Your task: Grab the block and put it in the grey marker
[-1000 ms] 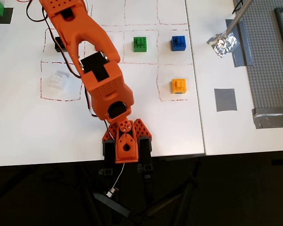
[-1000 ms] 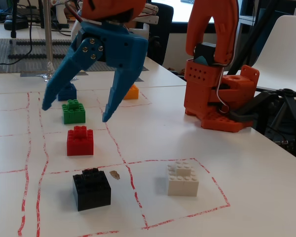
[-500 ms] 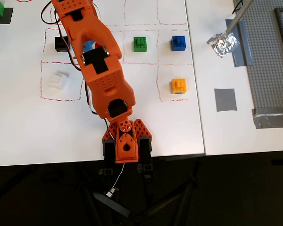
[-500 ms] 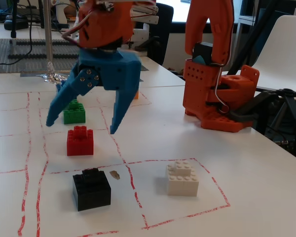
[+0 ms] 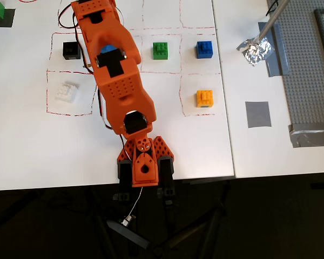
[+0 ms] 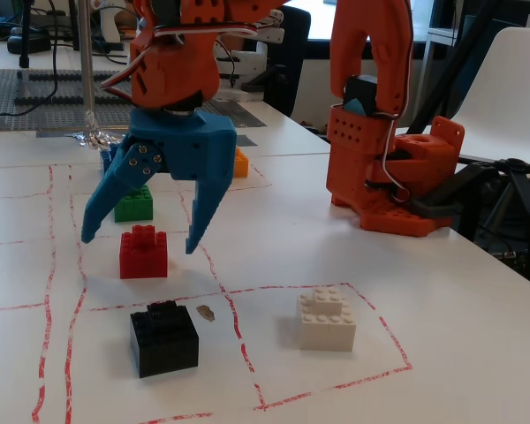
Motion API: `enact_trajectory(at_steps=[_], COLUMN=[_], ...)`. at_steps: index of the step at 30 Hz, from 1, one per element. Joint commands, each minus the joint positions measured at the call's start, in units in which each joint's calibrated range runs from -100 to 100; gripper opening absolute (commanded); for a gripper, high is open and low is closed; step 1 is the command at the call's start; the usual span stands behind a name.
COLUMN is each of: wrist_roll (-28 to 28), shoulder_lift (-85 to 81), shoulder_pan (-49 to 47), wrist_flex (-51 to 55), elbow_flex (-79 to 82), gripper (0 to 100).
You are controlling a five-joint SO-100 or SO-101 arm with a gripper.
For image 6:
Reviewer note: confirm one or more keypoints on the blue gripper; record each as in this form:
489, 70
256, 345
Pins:
190, 147

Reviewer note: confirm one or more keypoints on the red brick block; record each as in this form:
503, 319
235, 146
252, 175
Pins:
143, 258

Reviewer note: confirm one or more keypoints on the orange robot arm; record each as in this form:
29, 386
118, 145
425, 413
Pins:
371, 146

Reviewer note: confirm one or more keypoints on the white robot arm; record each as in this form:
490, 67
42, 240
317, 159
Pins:
252, 57

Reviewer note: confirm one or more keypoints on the green brick block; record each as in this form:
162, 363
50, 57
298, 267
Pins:
134, 208

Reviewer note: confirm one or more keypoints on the blue brick block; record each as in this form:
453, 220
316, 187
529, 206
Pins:
106, 161

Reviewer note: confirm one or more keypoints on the orange yellow brick block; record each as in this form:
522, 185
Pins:
242, 164

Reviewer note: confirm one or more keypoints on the grey tape marker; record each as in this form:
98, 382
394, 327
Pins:
246, 140

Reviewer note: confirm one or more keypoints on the black brick block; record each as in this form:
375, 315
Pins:
163, 344

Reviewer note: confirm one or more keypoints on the white brick block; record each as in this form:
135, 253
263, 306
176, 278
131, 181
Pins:
327, 329

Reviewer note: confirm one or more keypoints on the crumpled aluminium foil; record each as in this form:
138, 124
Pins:
97, 139

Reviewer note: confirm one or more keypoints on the small brown scrap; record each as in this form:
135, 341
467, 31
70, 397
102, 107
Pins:
206, 312

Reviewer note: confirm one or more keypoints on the grey tape strip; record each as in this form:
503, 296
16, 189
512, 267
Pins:
53, 131

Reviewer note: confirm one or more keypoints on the grey studded baseplate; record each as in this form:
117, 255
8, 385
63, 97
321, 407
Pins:
48, 115

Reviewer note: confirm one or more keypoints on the metal pole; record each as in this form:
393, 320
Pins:
87, 57

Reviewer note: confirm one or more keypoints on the black office chair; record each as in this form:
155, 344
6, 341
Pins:
291, 66

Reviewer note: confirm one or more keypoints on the black desk device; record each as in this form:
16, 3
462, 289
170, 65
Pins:
26, 44

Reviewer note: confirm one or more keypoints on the black table clamp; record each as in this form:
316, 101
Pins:
437, 207

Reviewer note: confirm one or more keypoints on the black metal stand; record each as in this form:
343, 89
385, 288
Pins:
512, 212

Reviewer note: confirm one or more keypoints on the white plastic chair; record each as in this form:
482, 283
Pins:
517, 88

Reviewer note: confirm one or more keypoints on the silver duct tape strip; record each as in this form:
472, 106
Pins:
238, 115

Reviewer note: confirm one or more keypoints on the dark grey brick frame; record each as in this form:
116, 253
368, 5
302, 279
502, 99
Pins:
70, 101

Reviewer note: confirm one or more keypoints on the black upright post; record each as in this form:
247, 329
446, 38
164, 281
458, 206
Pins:
24, 35

